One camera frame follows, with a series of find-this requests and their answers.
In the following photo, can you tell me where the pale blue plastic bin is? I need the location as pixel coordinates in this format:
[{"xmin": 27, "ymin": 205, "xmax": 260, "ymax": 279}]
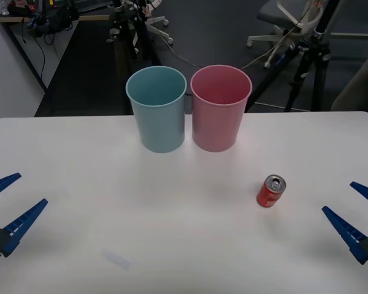
[{"xmin": 125, "ymin": 66, "xmax": 188, "ymax": 154}]

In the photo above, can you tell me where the pale floor cable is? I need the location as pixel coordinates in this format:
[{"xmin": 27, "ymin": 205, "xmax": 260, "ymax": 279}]
[{"xmin": 145, "ymin": 6, "xmax": 307, "ymax": 70}]

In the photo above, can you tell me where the white grey office chair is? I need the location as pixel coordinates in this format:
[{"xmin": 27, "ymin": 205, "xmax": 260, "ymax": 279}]
[{"xmin": 247, "ymin": 0, "xmax": 328, "ymax": 69}]

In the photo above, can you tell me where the pink plastic bin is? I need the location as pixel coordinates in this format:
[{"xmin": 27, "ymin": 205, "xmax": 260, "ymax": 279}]
[{"xmin": 190, "ymin": 64, "xmax": 253, "ymax": 153}]

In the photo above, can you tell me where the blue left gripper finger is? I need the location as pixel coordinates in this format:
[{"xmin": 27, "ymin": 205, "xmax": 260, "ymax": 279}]
[
  {"xmin": 0, "ymin": 173, "xmax": 22, "ymax": 203},
  {"xmin": 0, "ymin": 198, "xmax": 49, "ymax": 260}
]

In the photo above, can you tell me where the red drink can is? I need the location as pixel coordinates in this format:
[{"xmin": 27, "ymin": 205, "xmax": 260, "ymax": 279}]
[{"xmin": 256, "ymin": 174, "xmax": 287, "ymax": 209}]

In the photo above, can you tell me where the black tripod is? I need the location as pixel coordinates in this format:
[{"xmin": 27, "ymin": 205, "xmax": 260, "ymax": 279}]
[
  {"xmin": 106, "ymin": 0, "xmax": 158, "ymax": 77},
  {"xmin": 250, "ymin": 0, "xmax": 340, "ymax": 113}
]

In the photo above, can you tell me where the wooden-edged desk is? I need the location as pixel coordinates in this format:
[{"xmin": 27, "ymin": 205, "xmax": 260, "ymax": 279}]
[{"xmin": 0, "ymin": 13, "xmax": 111, "ymax": 90}]

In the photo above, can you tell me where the white-based office chair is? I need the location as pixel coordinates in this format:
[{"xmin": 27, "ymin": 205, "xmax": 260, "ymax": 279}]
[{"xmin": 143, "ymin": 15, "xmax": 174, "ymax": 44}]

